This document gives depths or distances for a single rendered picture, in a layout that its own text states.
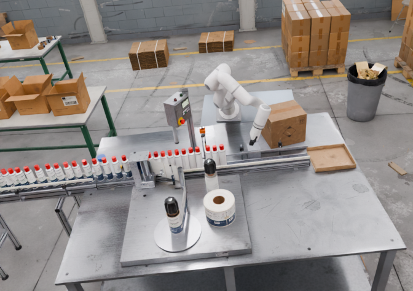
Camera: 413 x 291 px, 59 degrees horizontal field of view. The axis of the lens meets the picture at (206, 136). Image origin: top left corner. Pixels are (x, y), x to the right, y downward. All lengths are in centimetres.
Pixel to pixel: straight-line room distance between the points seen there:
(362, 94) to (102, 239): 338
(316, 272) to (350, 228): 64
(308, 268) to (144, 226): 130
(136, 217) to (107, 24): 626
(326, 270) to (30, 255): 265
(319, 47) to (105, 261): 443
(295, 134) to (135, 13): 573
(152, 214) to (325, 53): 409
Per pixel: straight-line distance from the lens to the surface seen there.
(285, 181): 278
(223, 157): 276
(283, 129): 296
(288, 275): 301
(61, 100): 415
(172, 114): 257
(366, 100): 478
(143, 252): 240
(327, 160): 298
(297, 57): 584
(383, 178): 419
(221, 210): 233
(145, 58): 670
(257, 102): 265
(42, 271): 380
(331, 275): 305
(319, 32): 576
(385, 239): 253
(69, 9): 857
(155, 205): 264
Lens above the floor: 273
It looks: 36 degrees down
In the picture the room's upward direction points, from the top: 8 degrees counter-clockwise
